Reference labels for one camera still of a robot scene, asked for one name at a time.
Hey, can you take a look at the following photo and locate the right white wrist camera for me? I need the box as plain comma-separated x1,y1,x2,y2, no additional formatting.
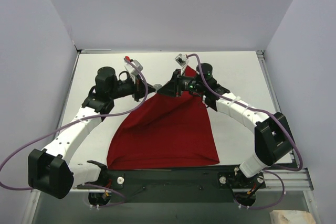
175,54,189,75

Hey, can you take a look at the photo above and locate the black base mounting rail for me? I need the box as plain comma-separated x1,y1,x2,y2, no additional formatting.
78,166,266,205

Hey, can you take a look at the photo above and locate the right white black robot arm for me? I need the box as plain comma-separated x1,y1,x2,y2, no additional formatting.
157,63,293,181

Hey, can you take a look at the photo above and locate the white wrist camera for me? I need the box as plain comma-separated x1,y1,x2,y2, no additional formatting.
124,56,143,82
175,54,189,75

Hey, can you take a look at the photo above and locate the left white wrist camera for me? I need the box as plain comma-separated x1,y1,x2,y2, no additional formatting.
124,56,143,82

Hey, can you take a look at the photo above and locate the red cloth garment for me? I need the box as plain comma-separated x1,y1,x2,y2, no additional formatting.
106,66,220,169

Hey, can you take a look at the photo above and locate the aluminium frame rail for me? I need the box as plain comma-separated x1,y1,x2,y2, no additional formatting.
264,168,314,191

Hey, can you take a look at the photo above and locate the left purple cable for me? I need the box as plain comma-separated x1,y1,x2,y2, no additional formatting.
0,60,149,206

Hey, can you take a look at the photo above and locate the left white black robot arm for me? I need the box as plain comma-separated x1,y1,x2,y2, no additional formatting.
28,60,155,199

